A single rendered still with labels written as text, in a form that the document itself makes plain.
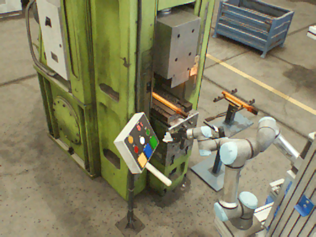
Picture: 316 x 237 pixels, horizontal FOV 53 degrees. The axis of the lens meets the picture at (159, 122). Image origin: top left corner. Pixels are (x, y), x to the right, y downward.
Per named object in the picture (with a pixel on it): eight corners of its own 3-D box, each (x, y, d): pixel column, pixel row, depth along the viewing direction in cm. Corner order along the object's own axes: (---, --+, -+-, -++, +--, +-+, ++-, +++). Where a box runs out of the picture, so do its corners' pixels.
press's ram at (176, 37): (200, 64, 255) (208, 15, 230) (167, 79, 233) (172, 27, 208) (164, 45, 277) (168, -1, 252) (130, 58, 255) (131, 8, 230)
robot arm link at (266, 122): (302, 183, 224) (252, 132, 212) (301, 168, 236) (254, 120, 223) (318, 177, 217) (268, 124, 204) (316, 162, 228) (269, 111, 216)
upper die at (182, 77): (188, 79, 253) (189, 69, 247) (171, 88, 241) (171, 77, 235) (152, 60, 275) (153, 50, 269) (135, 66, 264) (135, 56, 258)
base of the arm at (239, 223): (257, 225, 204) (261, 216, 198) (238, 233, 199) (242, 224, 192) (242, 207, 215) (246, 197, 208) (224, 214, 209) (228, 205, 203)
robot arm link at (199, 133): (208, 139, 203) (205, 126, 203) (192, 141, 209) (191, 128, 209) (212, 137, 210) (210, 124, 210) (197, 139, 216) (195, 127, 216)
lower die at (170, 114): (183, 115, 275) (184, 107, 270) (166, 124, 264) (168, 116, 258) (150, 94, 297) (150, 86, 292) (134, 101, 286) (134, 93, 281)
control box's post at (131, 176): (133, 225, 291) (135, 137, 223) (130, 228, 288) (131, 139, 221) (131, 222, 293) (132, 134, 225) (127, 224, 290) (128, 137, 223)
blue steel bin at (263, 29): (284, 46, 623) (296, 9, 578) (264, 58, 576) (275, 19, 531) (233, 27, 685) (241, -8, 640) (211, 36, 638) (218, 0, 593)
